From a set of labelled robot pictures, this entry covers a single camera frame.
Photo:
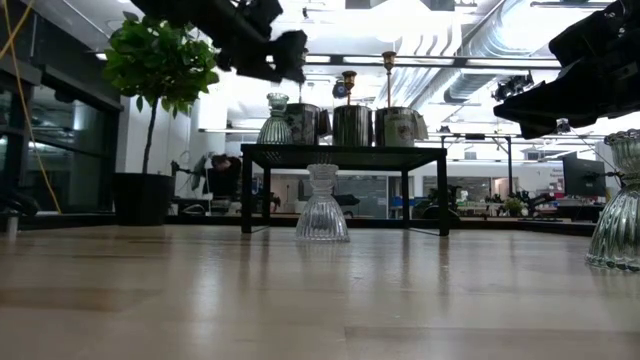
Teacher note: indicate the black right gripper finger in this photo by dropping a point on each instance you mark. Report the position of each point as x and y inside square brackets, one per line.
[540, 110]

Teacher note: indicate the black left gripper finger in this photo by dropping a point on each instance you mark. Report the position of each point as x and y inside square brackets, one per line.
[291, 55]

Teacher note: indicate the short gold candlestick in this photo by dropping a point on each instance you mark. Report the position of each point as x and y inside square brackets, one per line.
[349, 77]

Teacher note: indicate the silver candle tin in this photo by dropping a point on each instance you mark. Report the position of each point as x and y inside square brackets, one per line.
[397, 127]
[305, 125]

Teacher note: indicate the green glass candle holder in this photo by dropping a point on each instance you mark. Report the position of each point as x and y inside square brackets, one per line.
[620, 220]
[275, 130]

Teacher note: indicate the grey glass jar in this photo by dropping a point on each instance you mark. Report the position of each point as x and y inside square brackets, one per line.
[352, 127]

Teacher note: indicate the tall gold candlestick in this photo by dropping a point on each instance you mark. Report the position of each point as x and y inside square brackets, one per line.
[389, 57]

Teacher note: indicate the clear glass candle holder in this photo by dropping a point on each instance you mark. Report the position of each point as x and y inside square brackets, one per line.
[322, 215]

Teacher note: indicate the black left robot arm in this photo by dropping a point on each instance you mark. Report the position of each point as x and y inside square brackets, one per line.
[190, 10]

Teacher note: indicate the black computer monitor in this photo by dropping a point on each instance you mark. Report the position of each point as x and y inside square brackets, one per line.
[582, 175]

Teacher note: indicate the green plant in black pot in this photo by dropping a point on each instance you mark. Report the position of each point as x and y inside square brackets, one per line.
[160, 60]

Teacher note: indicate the black perforated metal shelf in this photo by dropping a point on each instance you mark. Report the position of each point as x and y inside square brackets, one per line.
[345, 156]

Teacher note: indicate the person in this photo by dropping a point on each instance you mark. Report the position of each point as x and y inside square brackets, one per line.
[224, 172]

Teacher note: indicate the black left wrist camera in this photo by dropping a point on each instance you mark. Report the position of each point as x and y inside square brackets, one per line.
[262, 11]

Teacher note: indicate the black table frame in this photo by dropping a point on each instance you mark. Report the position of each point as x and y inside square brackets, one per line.
[360, 224]

